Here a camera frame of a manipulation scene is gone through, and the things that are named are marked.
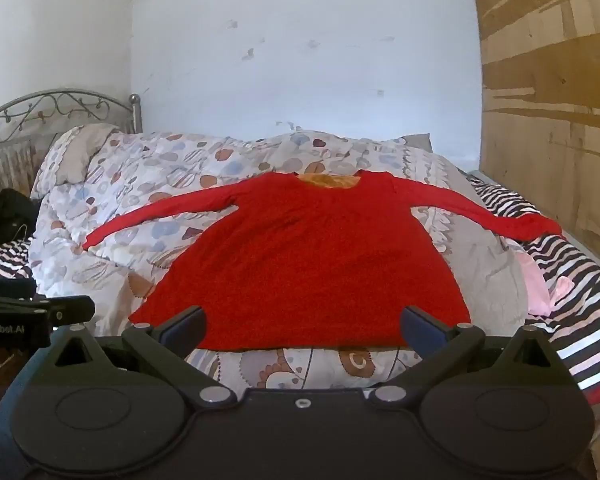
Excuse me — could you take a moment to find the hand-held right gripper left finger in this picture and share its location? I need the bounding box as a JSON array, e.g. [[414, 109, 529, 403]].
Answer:
[[49, 305, 239, 406]]

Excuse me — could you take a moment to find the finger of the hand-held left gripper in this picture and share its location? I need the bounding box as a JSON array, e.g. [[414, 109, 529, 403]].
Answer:
[[36, 295, 96, 324]]

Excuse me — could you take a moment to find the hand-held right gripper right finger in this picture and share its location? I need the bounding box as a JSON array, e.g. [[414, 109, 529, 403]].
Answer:
[[369, 306, 563, 406]]

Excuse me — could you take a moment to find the red long-sleeved sweater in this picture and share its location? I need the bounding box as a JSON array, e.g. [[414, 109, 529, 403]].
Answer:
[[81, 170, 566, 352]]

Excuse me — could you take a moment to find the black bag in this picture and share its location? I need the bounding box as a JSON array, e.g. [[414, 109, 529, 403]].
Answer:
[[0, 169, 42, 256]]

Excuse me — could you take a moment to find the pink cloth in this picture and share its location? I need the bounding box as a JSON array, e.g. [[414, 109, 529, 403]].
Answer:
[[516, 250, 576, 317]]

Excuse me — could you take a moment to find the grey patterned pillow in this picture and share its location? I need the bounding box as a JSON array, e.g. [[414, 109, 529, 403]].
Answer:
[[30, 124, 124, 199]]

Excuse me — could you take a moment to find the patterned white duvet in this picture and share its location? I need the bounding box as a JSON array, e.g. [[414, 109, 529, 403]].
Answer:
[[29, 130, 537, 392]]

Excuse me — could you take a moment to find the black and white striped sheet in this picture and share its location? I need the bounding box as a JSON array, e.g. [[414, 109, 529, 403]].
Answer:
[[0, 172, 600, 392]]

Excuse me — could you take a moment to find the plain grey pillow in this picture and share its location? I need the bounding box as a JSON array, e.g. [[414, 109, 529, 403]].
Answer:
[[402, 133, 434, 154]]

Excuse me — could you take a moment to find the metal scrollwork headboard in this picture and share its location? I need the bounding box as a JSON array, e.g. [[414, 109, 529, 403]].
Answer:
[[0, 89, 144, 196]]

